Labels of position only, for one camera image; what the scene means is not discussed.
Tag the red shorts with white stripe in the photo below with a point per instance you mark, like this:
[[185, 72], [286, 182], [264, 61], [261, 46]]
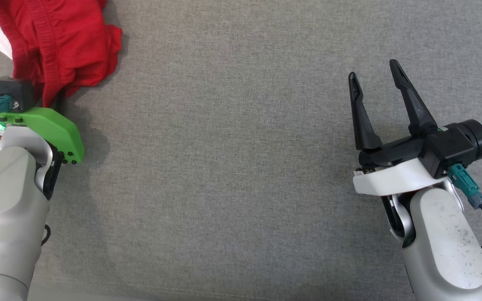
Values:
[[65, 46]]

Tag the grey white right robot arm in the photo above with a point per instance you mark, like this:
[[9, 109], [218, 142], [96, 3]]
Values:
[[446, 242]]

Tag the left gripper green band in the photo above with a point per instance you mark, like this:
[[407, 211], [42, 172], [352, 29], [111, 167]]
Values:
[[52, 129]]

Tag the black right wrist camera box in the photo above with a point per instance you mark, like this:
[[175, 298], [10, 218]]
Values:
[[458, 142]]

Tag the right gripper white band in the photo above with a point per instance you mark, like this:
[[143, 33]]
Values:
[[396, 175]]

